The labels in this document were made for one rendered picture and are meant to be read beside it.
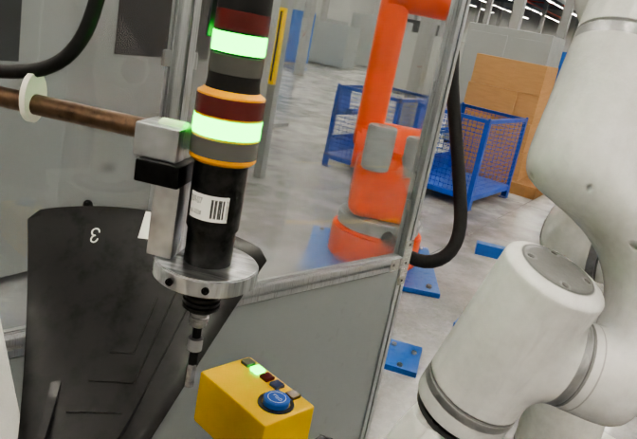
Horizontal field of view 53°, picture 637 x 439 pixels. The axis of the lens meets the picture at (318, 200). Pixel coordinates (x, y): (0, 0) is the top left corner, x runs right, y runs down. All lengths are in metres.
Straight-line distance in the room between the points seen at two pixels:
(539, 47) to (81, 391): 10.64
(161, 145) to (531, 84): 8.05
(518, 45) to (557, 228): 10.16
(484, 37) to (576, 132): 10.73
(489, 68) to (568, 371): 8.10
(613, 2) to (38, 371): 0.56
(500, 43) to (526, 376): 10.72
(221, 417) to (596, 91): 0.72
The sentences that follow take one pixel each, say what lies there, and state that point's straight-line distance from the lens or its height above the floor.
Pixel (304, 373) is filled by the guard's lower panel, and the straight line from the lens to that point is 1.82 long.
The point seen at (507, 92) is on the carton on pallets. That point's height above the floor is 1.19.
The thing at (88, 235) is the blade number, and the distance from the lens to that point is 0.65.
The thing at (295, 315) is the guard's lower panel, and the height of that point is 0.89.
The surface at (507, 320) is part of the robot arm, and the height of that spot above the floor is 1.43.
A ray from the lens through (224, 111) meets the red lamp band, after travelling 0.39.
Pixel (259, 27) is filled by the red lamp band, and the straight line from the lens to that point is 0.40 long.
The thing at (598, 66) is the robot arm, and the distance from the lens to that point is 0.57.
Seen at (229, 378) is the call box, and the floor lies 1.07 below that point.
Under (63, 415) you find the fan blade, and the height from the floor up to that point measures 1.29.
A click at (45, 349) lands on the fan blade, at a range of 0.61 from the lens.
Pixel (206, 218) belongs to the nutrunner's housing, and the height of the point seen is 1.49.
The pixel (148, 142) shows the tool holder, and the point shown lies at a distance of 0.42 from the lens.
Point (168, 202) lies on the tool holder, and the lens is 0.42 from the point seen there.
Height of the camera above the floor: 1.62
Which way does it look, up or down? 15 degrees down
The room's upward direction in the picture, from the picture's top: 11 degrees clockwise
